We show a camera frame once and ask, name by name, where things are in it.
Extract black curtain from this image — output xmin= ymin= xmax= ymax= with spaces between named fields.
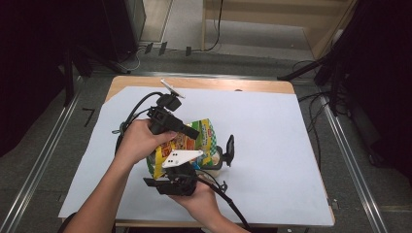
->
xmin=319 ymin=0 xmax=412 ymax=181
xmin=0 ymin=0 xmax=110 ymax=158

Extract black floor cable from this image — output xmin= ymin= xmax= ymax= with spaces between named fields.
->
xmin=297 ymin=91 xmax=334 ymax=161

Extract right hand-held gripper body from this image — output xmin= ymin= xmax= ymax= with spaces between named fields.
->
xmin=160 ymin=149 xmax=205 ymax=197

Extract light wooden furniture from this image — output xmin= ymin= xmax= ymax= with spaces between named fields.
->
xmin=201 ymin=0 xmax=358 ymax=59

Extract black metal stand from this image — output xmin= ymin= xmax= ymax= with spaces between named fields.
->
xmin=61 ymin=42 xmax=132 ymax=108
xmin=276 ymin=48 xmax=351 ymax=117

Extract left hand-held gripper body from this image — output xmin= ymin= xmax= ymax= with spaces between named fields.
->
xmin=147 ymin=78 xmax=186 ymax=136

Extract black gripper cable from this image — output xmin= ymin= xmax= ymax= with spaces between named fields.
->
xmin=193 ymin=176 xmax=252 ymax=233
xmin=111 ymin=91 xmax=164 ymax=153

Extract person's right hand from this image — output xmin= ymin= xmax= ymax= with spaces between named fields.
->
xmin=169 ymin=184 xmax=228 ymax=228

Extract clear jar with black lid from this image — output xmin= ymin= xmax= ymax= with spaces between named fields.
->
xmin=202 ymin=134 xmax=236 ymax=179

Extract person's left hand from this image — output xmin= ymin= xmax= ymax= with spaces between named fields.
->
xmin=114 ymin=117 xmax=178 ymax=168

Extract dark rounded object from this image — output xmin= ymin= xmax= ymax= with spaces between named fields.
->
xmin=57 ymin=212 xmax=79 ymax=233

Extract yellow spouted pouch green cap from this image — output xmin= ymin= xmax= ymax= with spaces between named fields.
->
xmin=145 ymin=117 xmax=219 ymax=181

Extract white floor cable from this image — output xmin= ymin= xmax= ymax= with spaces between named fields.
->
xmin=115 ymin=47 xmax=145 ymax=73

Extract thin black hanging cable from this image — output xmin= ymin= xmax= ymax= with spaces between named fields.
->
xmin=190 ymin=0 xmax=225 ymax=52

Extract metal floor rail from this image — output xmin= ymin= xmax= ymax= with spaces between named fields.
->
xmin=90 ymin=71 xmax=280 ymax=81
xmin=315 ymin=81 xmax=390 ymax=233
xmin=0 ymin=76 xmax=86 ymax=233

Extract white paper sheet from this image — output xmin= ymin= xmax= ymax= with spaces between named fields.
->
xmin=57 ymin=85 xmax=335 ymax=227

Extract dark cabinet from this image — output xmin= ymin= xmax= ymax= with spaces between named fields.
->
xmin=102 ymin=0 xmax=148 ymax=63

